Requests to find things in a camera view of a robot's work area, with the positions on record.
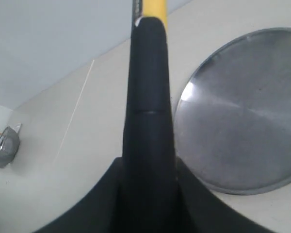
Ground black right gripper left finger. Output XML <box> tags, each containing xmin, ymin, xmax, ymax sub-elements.
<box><xmin>40</xmin><ymin>157</ymin><xmax>121</xmax><ymax>233</ymax></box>

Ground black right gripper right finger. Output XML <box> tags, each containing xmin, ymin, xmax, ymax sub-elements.
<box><xmin>177</xmin><ymin>159</ymin><xmax>272</xmax><ymax>233</ymax></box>

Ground yellow black claw hammer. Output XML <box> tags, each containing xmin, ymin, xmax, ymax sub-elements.
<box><xmin>120</xmin><ymin>0</ymin><xmax>178</xmax><ymax>233</ymax></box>

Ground round steel plate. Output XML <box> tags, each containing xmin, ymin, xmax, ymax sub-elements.
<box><xmin>174</xmin><ymin>28</ymin><xmax>291</xmax><ymax>195</ymax></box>

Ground grey tape roll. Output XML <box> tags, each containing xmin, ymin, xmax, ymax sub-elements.
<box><xmin>0</xmin><ymin>123</ymin><xmax>22</xmax><ymax>168</ymax></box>

